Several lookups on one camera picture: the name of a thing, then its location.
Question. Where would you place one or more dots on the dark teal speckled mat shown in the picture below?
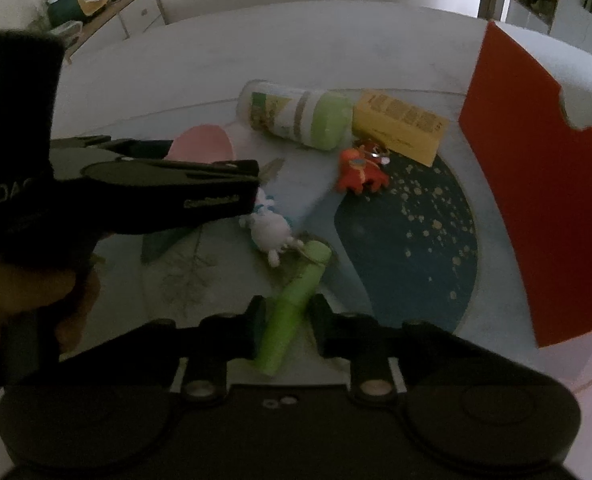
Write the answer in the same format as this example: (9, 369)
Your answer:
(406, 253)

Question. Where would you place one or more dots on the green lidded snack canister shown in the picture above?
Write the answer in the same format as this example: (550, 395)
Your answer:
(317, 119)

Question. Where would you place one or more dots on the green marker pen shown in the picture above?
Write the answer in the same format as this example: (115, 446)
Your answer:
(287, 310)

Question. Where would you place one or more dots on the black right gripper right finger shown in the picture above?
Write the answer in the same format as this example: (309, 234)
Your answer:
(360, 343)

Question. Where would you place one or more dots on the white rabbit toy figure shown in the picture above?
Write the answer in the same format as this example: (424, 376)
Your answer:
(270, 231)

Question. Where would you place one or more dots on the red toy figure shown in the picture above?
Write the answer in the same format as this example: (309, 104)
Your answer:
(362, 168)

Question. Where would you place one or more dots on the white side drawer cabinet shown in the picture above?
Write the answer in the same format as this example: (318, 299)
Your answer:
(117, 22)

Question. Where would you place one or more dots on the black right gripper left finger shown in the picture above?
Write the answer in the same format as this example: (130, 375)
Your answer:
(208, 348)

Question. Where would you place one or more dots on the teal yellow tissue box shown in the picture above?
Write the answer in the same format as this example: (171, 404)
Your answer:
(64, 11)

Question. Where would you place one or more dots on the pink heart-shaped bowl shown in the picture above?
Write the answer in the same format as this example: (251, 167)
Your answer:
(203, 144)

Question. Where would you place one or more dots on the yellow rectangular box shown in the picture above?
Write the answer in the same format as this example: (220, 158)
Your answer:
(404, 128)

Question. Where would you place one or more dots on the red cardboard storage box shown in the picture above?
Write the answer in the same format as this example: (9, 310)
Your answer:
(540, 170)

